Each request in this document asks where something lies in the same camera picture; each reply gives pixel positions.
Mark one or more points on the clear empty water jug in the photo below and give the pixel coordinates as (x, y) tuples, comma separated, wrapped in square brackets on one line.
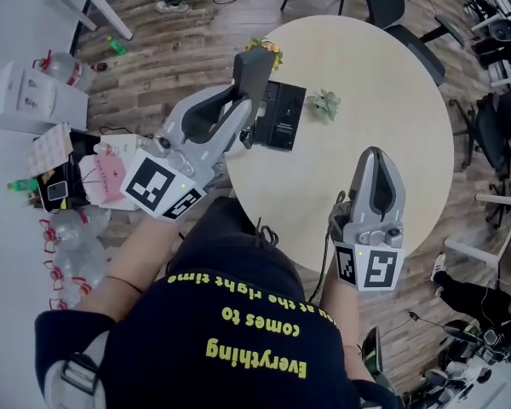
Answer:
[(64, 301), (78, 258), (81, 224), (91, 281)]

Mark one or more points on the small green potted plant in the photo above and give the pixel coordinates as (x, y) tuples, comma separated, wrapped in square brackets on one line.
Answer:
[(323, 105)]

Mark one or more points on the person's dark printed shirt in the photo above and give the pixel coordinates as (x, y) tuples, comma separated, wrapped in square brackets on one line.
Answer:
[(230, 356)]

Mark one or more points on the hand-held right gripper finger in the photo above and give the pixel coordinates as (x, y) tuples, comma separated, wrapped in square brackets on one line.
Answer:
[(359, 198), (399, 203)]

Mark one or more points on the flat white box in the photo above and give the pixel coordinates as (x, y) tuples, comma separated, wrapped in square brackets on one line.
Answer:
[(123, 143)]

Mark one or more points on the person's dark trousers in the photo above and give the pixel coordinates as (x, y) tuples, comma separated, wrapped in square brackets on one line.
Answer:
[(234, 245)]

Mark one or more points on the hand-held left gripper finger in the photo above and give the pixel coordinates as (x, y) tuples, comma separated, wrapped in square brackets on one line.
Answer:
[(232, 134), (183, 117)]

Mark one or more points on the grey pod backpack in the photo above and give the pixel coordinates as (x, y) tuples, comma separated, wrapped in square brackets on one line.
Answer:
[(502, 32)]

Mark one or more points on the pink paper bag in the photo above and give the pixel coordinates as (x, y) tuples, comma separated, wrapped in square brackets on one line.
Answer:
[(106, 181)]

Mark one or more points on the pale patterned board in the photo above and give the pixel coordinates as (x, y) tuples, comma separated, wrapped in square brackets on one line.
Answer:
[(49, 149)]

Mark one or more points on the person's right forearm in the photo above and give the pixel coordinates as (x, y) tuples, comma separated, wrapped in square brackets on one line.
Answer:
[(342, 313)]

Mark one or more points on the green plastic bottle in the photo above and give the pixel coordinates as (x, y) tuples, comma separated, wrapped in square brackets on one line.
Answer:
[(117, 46)]

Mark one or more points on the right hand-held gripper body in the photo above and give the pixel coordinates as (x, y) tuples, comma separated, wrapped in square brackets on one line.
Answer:
[(374, 266)]

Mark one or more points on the black mesh office chair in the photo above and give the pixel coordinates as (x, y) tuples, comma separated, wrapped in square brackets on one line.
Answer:
[(502, 126)]

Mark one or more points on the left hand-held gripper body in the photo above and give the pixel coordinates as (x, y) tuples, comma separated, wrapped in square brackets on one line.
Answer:
[(162, 186)]

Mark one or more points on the white carton box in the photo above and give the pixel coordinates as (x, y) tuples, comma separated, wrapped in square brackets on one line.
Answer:
[(34, 96)]

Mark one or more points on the black smartphone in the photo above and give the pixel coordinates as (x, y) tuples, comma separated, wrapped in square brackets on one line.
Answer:
[(57, 191)]

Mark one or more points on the small dark bottle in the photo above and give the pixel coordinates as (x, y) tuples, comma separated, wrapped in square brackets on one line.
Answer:
[(100, 66)]

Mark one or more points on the black telephone handset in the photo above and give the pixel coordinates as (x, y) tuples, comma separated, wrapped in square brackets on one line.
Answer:
[(253, 68)]

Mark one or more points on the green drink bottle yellow cap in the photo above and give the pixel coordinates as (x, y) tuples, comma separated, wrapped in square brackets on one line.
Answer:
[(23, 185)]

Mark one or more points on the white desk frame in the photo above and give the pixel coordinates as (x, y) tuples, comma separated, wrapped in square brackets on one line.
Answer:
[(485, 249)]

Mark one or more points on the orange flower pot plant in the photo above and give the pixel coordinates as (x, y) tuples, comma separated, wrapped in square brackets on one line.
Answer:
[(272, 51)]

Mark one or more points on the black open box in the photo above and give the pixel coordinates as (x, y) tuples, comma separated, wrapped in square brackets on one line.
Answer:
[(81, 147)]

